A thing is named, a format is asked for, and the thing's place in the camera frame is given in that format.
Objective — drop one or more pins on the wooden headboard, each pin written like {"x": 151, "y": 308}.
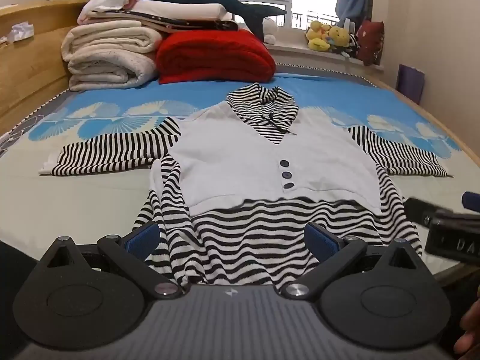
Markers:
{"x": 30, "y": 71}

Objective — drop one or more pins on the blue fan print bed sheet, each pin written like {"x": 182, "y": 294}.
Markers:
{"x": 93, "y": 195}

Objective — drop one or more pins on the purple box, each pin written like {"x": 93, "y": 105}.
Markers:
{"x": 410, "y": 82}

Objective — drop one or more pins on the yellow plush toy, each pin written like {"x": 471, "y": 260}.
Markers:
{"x": 318, "y": 35}
{"x": 340, "y": 35}

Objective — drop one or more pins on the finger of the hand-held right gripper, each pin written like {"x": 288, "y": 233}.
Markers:
{"x": 422, "y": 210}
{"x": 472, "y": 200}

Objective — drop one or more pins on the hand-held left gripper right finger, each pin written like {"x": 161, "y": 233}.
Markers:
{"x": 322, "y": 240}

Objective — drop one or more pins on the teal shark plush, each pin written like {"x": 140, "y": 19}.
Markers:
{"x": 225, "y": 2}

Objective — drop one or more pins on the white crumpled tissue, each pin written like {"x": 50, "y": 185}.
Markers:
{"x": 20, "y": 32}

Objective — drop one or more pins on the red folded blanket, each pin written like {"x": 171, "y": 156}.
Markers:
{"x": 213, "y": 58}

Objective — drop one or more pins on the person's right hand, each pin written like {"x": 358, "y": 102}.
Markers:
{"x": 472, "y": 330}

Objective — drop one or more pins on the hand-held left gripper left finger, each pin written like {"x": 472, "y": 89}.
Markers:
{"x": 140, "y": 240}

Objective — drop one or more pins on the white folded quilt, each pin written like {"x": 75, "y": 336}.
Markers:
{"x": 176, "y": 11}

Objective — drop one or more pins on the white plush toy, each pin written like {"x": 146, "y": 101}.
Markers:
{"x": 269, "y": 32}

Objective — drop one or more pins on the dark red cushion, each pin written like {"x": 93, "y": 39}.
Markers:
{"x": 371, "y": 41}

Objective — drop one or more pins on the white windowsill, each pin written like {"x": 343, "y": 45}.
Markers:
{"x": 300, "y": 54}

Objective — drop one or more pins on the white folded blanket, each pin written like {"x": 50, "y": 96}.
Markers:
{"x": 108, "y": 56}

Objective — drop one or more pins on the striped shirt with white vest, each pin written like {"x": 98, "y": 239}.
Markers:
{"x": 232, "y": 157}

